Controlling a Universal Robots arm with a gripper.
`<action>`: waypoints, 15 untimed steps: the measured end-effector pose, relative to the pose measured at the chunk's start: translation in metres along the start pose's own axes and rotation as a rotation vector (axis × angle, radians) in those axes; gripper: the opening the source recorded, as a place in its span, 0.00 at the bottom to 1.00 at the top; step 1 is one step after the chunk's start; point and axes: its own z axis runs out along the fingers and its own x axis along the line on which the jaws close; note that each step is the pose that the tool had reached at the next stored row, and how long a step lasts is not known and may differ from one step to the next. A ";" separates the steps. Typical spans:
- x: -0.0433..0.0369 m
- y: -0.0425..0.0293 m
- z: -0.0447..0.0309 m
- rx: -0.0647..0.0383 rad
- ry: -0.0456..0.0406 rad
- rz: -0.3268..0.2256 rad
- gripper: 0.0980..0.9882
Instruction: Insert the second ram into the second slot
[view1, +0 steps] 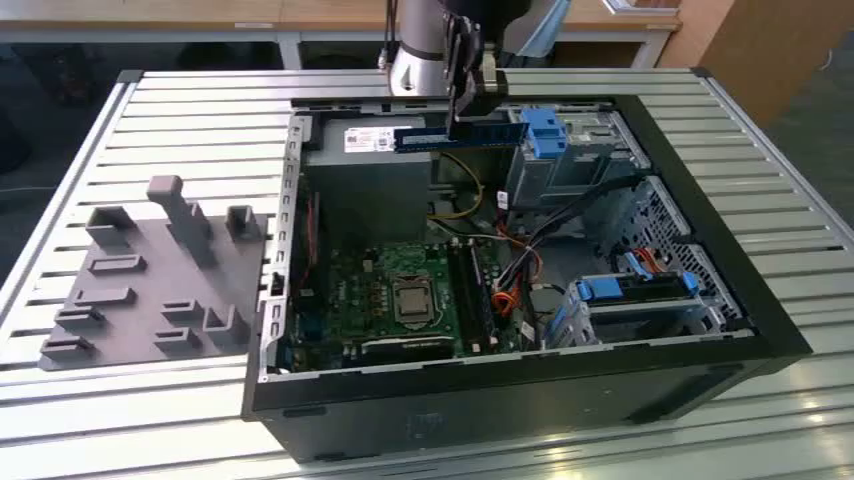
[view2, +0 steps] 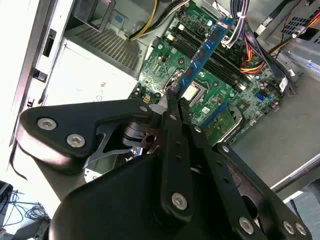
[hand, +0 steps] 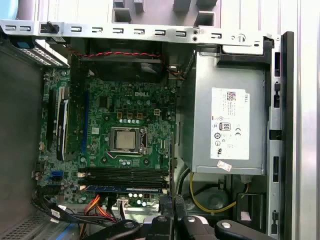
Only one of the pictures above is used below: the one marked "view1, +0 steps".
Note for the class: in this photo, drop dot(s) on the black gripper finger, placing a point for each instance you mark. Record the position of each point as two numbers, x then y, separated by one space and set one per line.
490 80
462 100

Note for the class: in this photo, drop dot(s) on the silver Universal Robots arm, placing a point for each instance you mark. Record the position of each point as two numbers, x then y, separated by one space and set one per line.
421 50

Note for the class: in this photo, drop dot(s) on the black RAM slot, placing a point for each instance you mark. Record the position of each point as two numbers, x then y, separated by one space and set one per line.
464 295

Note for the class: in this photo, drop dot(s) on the pale blue plastic object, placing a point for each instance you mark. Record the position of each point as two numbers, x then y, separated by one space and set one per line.
544 30

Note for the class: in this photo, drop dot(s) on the metal optical drive cage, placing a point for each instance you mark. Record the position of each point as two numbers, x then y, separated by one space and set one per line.
568 175

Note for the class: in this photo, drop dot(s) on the grey power supply unit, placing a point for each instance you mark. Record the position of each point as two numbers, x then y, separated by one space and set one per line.
361 195

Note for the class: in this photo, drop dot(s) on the black table corner cap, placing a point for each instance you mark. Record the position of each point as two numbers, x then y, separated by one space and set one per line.
702 72
130 76

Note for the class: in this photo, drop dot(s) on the perforated metal drive cage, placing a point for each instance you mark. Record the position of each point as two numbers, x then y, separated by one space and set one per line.
668 220

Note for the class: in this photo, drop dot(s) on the green motherboard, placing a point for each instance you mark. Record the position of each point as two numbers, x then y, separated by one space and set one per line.
361 280

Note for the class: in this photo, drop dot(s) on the silver CPU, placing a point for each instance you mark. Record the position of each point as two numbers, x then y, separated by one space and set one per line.
414 304

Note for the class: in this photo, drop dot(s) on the wooden cabinet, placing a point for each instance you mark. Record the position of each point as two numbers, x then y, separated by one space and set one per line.
768 50

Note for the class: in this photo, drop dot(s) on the round grey speaker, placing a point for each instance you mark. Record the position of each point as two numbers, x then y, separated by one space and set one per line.
549 300

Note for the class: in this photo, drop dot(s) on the CPU socket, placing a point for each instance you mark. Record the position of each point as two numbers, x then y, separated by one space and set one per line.
394 305

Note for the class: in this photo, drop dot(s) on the hard disk in blue carrier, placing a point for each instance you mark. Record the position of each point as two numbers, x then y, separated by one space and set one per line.
601 290

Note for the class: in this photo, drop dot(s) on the metal disk bay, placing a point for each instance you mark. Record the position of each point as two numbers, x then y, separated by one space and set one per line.
581 325

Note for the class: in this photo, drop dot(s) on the black graphics card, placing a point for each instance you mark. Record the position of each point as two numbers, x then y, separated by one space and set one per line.
407 350

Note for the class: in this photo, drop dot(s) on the black chair base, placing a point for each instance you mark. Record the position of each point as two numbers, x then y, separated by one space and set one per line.
70 70

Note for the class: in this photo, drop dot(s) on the grey parts rack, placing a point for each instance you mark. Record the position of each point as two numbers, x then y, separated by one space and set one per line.
147 300

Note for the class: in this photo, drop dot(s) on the black PC case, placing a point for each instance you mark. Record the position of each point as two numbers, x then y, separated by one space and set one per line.
468 410

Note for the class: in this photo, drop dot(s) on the blue plastic drive bracket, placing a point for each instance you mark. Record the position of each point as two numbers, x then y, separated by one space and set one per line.
544 130

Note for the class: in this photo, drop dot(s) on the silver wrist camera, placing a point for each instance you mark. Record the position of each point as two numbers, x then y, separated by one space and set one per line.
617 4

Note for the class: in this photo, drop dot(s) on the wooden desk white frame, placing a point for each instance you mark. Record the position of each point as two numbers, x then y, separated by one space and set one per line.
201 12

